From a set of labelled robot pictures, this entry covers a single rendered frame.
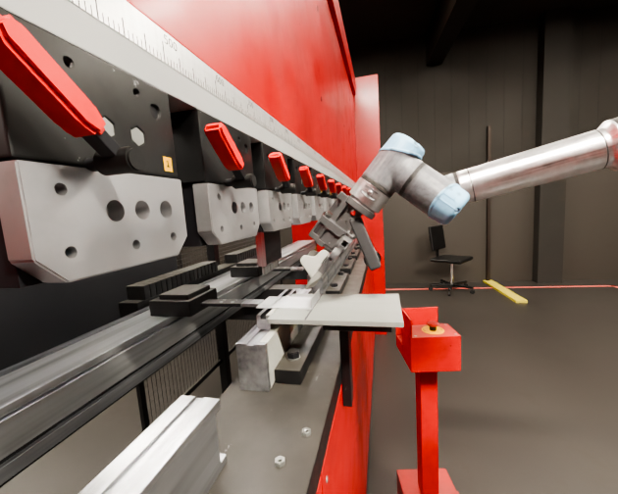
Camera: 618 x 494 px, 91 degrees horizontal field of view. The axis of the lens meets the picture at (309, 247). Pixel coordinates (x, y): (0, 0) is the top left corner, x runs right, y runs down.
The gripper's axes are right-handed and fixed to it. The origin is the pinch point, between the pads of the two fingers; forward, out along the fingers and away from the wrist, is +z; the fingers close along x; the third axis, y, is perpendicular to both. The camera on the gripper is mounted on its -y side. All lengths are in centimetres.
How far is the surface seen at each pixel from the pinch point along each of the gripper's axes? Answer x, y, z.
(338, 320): 9.9, -8.1, -0.6
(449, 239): -408, -109, -38
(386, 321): 10.2, -14.9, -6.3
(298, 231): -214, 46, 44
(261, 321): 8.2, 3.7, 11.3
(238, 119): 19.9, 24.1, -20.1
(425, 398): -41, -55, 23
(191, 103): 32.1, 23.2, -19.0
